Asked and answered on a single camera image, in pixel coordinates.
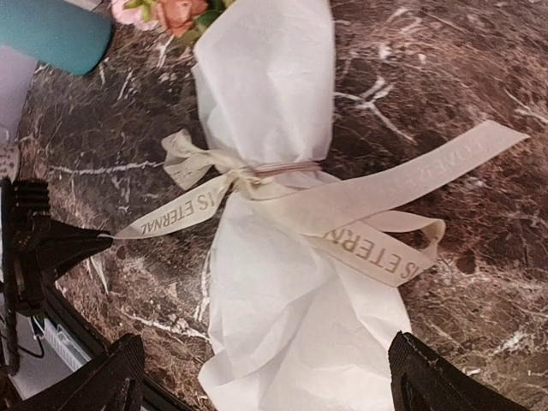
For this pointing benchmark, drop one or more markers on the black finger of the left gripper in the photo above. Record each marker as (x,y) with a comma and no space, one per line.
(44,244)

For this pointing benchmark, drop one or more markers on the white paper bouquet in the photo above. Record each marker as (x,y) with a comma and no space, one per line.
(303,304)

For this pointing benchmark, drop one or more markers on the teal cylindrical vase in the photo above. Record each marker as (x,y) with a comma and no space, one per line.
(59,33)

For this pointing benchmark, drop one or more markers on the white slotted cable duct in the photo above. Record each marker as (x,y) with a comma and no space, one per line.
(72,354)

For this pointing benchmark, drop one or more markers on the cream printed ribbon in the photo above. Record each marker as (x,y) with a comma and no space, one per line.
(385,180)

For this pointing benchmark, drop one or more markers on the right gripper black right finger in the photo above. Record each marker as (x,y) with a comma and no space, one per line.
(422,379)

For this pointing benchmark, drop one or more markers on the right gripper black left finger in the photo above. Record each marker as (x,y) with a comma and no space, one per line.
(113,380)

